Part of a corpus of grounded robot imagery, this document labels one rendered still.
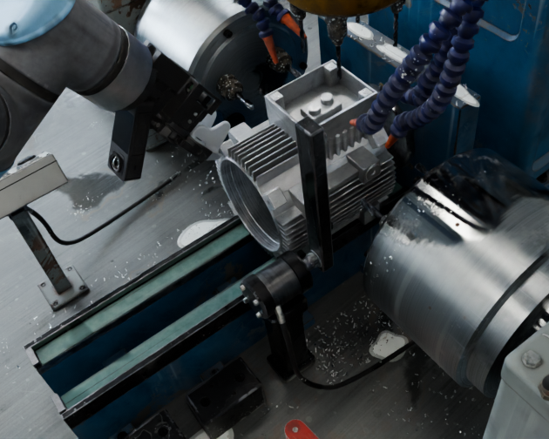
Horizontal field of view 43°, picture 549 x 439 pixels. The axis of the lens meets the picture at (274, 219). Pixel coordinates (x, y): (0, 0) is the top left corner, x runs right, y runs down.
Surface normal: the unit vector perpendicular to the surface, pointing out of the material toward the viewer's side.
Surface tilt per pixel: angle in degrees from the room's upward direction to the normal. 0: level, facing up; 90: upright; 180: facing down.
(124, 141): 62
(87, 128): 0
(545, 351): 0
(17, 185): 57
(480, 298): 43
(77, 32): 80
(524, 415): 90
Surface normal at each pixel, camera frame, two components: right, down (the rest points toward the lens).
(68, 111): -0.11, -0.64
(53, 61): 0.55, 0.47
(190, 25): -0.47, -0.33
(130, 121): -0.74, 0.17
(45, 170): 0.43, 0.13
